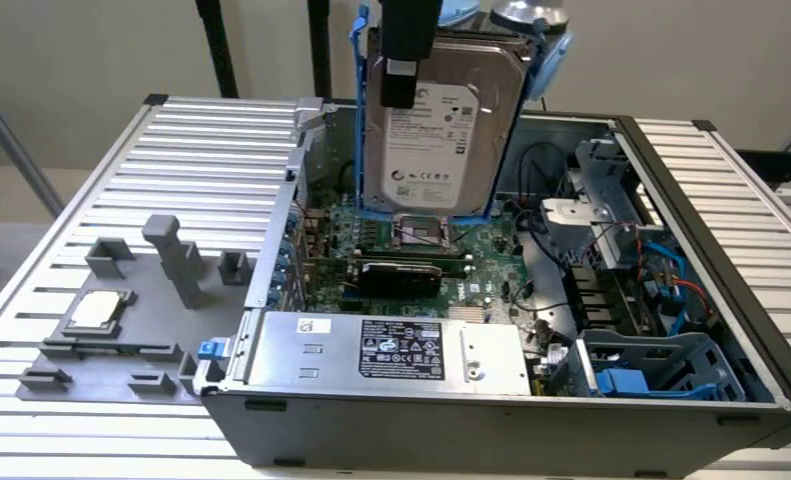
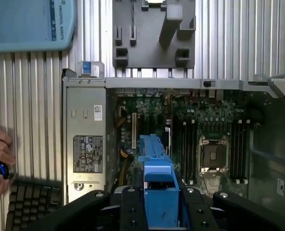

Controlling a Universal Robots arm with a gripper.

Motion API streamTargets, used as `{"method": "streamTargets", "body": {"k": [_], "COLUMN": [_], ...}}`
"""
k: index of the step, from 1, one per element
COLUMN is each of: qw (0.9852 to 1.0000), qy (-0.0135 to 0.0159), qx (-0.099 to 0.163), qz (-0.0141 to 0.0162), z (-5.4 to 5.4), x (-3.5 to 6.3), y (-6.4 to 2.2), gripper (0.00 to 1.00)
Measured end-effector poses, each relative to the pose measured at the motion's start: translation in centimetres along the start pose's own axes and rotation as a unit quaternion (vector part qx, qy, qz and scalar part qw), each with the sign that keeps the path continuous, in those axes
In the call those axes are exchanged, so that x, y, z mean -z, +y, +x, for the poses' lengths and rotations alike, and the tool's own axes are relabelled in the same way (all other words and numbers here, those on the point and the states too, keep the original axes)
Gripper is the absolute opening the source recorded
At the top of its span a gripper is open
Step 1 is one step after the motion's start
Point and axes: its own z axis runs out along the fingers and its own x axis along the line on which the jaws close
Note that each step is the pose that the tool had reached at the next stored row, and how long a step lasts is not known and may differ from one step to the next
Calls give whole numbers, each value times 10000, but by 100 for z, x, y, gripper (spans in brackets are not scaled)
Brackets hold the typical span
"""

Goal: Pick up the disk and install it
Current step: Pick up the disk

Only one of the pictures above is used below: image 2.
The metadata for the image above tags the silver power supply unit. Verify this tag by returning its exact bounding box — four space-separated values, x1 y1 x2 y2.
65 86 112 200

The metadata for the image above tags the white expansion slot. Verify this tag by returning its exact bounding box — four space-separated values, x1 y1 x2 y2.
131 112 136 149

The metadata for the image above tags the braided power wire bundle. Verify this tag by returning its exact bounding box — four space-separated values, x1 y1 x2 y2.
115 117 132 186

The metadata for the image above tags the black keyboard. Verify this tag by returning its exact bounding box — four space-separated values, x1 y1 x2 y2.
5 179 63 231

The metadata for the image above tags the black RAM slot bank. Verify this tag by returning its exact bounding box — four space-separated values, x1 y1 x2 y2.
233 119 250 185
180 119 198 184

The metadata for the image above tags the bare person hand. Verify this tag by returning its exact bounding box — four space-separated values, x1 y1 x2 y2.
0 121 17 209

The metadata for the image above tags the grey parts rack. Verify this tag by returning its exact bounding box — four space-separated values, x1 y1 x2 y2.
112 0 196 69

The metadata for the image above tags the CPU socket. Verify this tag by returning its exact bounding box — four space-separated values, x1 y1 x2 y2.
198 136 230 174

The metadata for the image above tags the open black PC case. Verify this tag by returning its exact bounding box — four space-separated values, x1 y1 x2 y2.
62 68 285 210

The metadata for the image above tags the green motherboard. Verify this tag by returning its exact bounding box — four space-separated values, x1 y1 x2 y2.
112 91 253 193

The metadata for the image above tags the blue robot teach pendant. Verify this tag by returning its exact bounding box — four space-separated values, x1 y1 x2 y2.
0 0 77 52

